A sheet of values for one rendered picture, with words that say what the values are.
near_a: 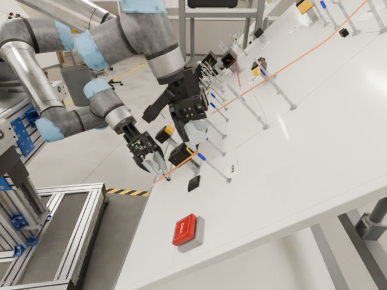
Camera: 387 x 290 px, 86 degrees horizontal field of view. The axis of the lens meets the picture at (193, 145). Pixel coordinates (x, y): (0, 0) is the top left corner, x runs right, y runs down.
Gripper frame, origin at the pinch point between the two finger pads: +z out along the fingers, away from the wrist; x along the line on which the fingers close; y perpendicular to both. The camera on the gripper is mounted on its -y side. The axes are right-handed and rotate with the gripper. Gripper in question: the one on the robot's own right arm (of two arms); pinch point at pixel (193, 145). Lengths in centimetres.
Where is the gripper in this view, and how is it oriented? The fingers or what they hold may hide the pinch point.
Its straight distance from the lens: 57.0
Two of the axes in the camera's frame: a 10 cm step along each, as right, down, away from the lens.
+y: 9.3, -2.1, -3.2
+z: 3.5, 7.9, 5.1
